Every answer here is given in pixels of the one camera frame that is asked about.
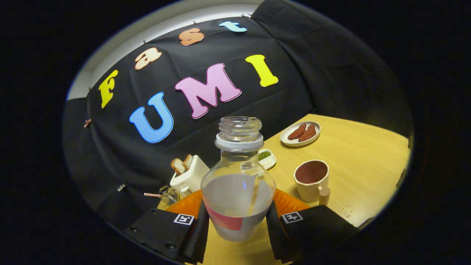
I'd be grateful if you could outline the black backdrop cloth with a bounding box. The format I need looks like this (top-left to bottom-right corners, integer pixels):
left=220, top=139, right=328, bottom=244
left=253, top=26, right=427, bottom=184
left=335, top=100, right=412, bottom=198
left=63, top=0, right=414, bottom=236

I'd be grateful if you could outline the cream cup brown inside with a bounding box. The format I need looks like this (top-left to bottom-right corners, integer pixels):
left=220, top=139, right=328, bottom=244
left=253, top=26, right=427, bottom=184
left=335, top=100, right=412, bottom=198
left=293, top=159, right=331, bottom=206

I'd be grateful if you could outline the red sausage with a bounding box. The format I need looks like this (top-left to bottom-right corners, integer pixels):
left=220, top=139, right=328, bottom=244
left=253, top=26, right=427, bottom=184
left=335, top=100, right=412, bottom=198
left=298, top=124, right=317, bottom=142
left=288, top=123, right=307, bottom=141

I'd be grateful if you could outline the white divided seed dish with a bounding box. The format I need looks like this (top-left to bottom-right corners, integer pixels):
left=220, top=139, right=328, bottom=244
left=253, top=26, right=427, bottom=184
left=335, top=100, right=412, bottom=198
left=258, top=148, right=277, bottom=170

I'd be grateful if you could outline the white round plate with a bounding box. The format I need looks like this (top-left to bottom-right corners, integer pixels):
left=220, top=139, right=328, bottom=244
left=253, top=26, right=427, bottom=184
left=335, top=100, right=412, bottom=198
left=280, top=121, right=321, bottom=147

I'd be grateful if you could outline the wooden table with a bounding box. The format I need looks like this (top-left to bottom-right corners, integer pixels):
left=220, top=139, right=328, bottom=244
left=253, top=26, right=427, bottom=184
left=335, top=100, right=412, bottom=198
left=156, top=114, right=411, bottom=265

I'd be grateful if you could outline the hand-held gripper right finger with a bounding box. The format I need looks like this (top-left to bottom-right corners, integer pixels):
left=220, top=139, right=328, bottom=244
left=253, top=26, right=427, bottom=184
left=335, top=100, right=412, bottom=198
left=265, top=189, right=358, bottom=264

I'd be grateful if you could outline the white toaster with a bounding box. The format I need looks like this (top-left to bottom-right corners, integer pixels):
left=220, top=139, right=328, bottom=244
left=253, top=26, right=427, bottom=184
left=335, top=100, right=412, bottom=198
left=170, top=155, right=210, bottom=197

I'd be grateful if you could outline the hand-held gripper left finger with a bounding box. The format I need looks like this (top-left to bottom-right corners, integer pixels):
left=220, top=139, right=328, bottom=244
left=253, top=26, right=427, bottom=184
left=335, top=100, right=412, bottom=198
left=123, top=190, right=209, bottom=264

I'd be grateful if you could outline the clear juice bottle red label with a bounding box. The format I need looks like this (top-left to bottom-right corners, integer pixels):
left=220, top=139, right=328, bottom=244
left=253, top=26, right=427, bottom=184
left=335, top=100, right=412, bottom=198
left=201, top=116, right=276, bottom=242

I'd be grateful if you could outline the wire mesh holder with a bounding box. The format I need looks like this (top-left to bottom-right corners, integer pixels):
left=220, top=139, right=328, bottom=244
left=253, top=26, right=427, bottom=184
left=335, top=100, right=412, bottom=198
left=159, top=185, right=180, bottom=205

